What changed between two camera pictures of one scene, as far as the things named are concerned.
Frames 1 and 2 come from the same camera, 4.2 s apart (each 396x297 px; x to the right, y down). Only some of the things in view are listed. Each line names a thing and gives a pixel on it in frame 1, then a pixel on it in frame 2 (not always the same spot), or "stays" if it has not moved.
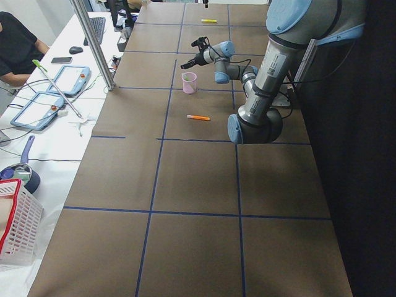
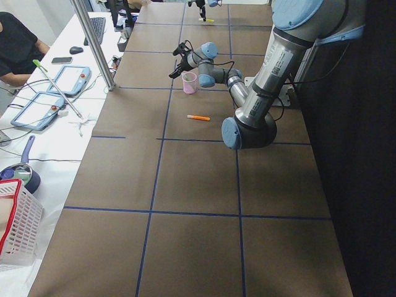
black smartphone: [61, 60] stays
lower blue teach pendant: [39, 111] stays
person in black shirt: [20, 50] stays
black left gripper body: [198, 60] -> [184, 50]
